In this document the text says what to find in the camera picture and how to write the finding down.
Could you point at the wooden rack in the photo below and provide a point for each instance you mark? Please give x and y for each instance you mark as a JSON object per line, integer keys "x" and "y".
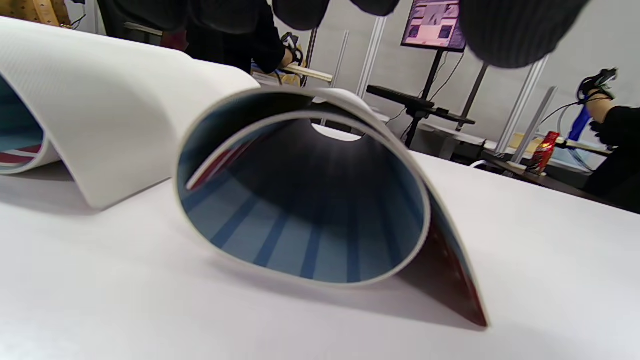
{"x": 37, "y": 11}

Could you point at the curled white blue-striped mat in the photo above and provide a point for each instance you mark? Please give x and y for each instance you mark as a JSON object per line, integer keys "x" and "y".
{"x": 125, "y": 105}

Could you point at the monitor with pink screen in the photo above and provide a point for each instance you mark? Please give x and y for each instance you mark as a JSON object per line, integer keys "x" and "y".
{"x": 434, "y": 22}

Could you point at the black monitor stand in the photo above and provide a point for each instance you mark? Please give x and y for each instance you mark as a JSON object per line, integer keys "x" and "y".
{"x": 420, "y": 105}

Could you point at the red snack packet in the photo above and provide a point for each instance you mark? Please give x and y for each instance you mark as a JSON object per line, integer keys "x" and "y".
{"x": 544, "y": 152}

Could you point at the person's left hand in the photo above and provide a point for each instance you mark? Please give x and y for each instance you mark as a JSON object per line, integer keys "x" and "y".
{"x": 515, "y": 35}

